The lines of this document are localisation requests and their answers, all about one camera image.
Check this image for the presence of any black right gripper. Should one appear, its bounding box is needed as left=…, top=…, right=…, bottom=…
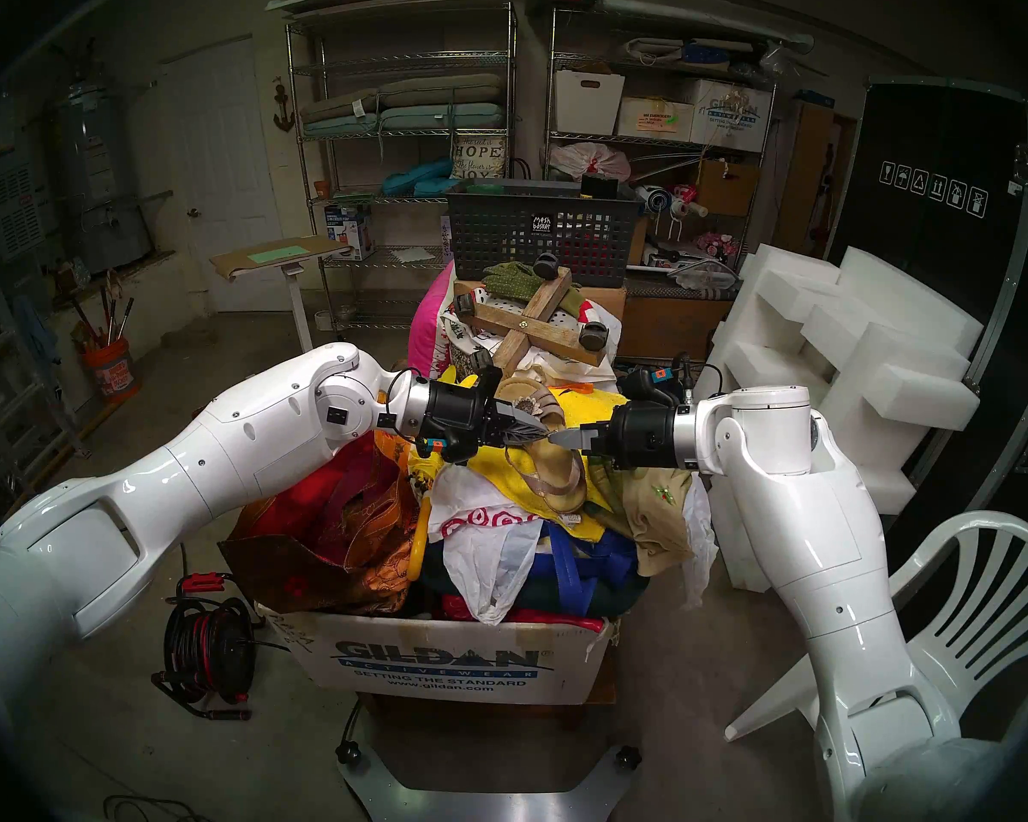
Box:
left=552, top=401, right=679, bottom=473

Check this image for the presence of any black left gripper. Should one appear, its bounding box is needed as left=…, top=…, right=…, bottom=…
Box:
left=426, top=366, right=541, bottom=466

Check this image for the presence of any tan flower sandal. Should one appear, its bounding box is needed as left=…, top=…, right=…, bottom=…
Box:
left=495, top=377, right=585, bottom=515

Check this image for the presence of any yellow towel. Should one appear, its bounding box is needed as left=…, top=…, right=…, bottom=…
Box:
left=411, top=366, right=643, bottom=545

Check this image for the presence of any wooden cross caster dolly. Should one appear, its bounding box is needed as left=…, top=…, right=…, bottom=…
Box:
left=454, top=251, right=613, bottom=384

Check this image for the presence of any tan green-fingered garden glove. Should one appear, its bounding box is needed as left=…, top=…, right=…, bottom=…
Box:
left=584, top=461, right=695, bottom=580

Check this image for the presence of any blue tote bag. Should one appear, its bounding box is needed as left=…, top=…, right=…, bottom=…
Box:
left=420, top=521, right=652, bottom=620

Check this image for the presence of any white red-print plastic bag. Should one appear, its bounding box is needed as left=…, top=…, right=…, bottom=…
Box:
left=428, top=465, right=549, bottom=626

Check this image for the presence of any pink pillow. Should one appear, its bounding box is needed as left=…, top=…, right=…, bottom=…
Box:
left=409, top=268, right=457, bottom=380

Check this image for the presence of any green knit glove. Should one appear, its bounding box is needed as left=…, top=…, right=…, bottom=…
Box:
left=480, top=261, right=588, bottom=316

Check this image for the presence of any white hanging cloth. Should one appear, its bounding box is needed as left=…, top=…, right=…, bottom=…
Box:
left=678, top=474, right=719, bottom=609

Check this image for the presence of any dark plastic mesh basket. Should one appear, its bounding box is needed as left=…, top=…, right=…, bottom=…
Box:
left=445, top=178, right=645, bottom=289

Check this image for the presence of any red gold fabric bag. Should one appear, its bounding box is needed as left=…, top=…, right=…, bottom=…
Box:
left=218, top=426, right=421, bottom=617

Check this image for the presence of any large Gildan cardboard box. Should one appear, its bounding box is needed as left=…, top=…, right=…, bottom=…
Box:
left=261, top=602, right=622, bottom=708

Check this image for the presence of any blue product box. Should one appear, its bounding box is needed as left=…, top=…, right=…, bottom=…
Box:
left=324, top=204, right=376, bottom=260

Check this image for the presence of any teal cushion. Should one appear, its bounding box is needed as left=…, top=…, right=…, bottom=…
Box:
left=381, top=159, right=457, bottom=198

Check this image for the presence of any hope lettered sign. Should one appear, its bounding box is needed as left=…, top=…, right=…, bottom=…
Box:
left=450, top=135, right=508, bottom=181

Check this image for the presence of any pink white plastic bag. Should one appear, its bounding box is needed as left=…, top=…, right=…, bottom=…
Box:
left=550, top=141, right=633, bottom=183

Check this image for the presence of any adjustable overbed table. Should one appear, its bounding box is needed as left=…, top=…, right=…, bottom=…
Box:
left=208, top=234, right=356, bottom=354

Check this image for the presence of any small brown cardboard box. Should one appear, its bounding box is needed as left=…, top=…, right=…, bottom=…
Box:
left=696, top=159, right=762, bottom=217

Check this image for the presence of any white foam packing insert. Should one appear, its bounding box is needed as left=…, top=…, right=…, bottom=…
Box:
left=698, top=243, right=986, bottom=592

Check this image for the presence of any pale green seat cushion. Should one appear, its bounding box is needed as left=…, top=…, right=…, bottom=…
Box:
left=304, top=103, right=508, bottom=134

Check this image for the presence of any white orange-label cardboard box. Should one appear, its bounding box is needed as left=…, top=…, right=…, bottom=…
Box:
left=617, top=97, right=696, bottom=142

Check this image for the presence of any white storage bin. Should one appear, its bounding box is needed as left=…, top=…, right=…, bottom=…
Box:
left=553, top=68, right=626, bottom=136

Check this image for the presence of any brown wooden cabinet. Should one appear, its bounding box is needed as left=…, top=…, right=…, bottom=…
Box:
left=775, top=101, right=858, bottom=256

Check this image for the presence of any olive seat cushion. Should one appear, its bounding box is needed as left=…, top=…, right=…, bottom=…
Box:
left=298, top=73, right=506, bottom=123

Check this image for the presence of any small Gildan cardboard box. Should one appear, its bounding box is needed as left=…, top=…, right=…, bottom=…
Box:
left=690, top=78, right=776, bottom=153

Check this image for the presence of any white panel door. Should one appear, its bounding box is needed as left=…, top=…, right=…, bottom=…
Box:
left=158, top=37, right=288, bottom=312

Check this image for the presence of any black flight case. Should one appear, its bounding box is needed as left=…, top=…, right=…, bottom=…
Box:
left=822, top=75, right=1028, bottom=573

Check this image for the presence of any orange plastic bucket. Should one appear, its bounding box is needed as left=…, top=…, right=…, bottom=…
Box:
left=81, top=337, right=142, bottom=404

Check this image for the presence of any white plastic pipe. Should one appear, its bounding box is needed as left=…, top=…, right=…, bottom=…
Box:
left=600, top=0, right=815, bottom=52

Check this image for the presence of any white plastic chair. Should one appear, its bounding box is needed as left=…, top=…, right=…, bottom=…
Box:
left=724, top=510, right=1028, bottom=744

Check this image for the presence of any grey water heater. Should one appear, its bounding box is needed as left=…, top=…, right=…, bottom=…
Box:
left=47, top=67, right=155, bottom=273

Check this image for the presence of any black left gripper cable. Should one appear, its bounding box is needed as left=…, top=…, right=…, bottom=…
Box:
left=379, top=366, right=433, bottom=453

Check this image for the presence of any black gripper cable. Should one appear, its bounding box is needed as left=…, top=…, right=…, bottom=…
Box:
left=675, top=354, right=726, bottom=397
left=379, top=366, right=433, bottom=453

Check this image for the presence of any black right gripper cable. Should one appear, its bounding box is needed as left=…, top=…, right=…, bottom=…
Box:
left=675, top=354, right=726, bottom=397

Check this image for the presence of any yellow plastic ring handle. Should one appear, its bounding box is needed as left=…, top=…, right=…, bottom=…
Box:
left=407, top=491, right=436, bottom=583

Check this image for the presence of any chrome wire shelf rack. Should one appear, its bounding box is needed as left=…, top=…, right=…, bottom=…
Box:
left=284, top=3, right=519, bottom=333
left=544, top=7, right=780, bottom=269

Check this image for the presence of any red black cable reel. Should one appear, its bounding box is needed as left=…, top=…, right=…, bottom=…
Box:
left=150, top=572, right=266, bottom=723

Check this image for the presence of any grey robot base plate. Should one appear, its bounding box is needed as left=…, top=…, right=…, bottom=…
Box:
left=334, top=741, right=643, bottom=822

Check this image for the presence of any black floor cable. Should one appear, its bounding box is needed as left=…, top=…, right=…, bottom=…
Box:
left=103, top=795, right=215, bottom=822

